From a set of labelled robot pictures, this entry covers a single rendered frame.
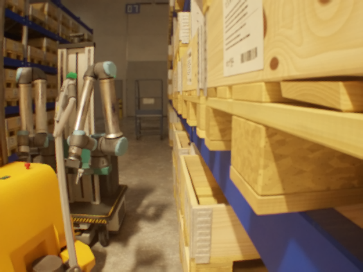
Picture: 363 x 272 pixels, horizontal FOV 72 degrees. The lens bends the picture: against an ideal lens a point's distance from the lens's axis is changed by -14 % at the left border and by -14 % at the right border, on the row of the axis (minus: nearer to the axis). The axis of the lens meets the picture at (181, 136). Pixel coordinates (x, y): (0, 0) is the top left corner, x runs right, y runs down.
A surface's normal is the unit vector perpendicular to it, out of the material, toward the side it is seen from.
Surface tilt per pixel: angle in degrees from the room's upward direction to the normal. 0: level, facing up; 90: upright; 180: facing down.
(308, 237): 90
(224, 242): 90
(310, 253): 90
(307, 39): 90
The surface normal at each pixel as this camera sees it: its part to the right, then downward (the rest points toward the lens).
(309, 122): -1.00, 0.00
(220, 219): 0.06, 0.15
